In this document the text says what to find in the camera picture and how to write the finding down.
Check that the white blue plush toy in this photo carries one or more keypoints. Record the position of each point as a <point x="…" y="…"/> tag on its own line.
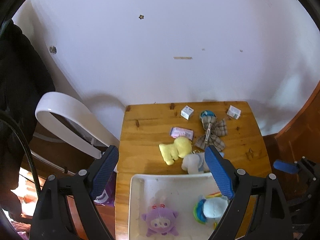
<point x="191" y="162"/>

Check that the black padded jacket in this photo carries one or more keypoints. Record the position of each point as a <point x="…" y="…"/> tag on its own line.
<point x="22" y="80"/>

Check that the plaid bow tie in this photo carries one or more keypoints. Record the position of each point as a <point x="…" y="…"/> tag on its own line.
<point x="212" y="130"/>

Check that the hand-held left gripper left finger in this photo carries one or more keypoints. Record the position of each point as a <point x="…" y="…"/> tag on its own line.
<point x="105" y="172"/>

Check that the thin metal rod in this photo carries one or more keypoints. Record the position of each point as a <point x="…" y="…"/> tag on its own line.
<point x="47" y="161"/>

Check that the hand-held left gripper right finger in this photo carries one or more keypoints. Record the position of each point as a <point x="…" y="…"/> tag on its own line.
<point x="220" y="175"/>

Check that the small white box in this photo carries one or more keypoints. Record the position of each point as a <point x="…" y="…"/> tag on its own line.
<point x="187" y="112"/>
<point x="233" y="111"/>

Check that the white curved chair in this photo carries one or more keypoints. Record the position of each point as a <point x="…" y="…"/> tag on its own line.
<point x="75" y="107"/>

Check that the white plastic tray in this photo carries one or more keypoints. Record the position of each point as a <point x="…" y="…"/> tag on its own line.
<point x="175" y="192"/>

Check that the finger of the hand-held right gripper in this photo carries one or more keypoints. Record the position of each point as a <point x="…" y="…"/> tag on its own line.
<point x="282" y="166"/>

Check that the white rainbow plush toy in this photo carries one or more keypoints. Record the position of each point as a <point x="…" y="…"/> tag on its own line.
<point x="212" y="208"/>

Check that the yellow plush toy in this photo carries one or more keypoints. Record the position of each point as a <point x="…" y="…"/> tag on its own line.
<point x="175" y="150"/>

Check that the brown wooden cabinet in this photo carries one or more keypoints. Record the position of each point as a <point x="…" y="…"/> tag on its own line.
<point x="295" y="135"/>

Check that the purple plush toy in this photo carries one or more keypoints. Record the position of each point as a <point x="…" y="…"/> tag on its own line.
<point x="160" y="221"/>

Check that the pink tissue packet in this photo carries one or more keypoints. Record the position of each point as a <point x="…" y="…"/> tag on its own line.
<point x="181" y="132"/>

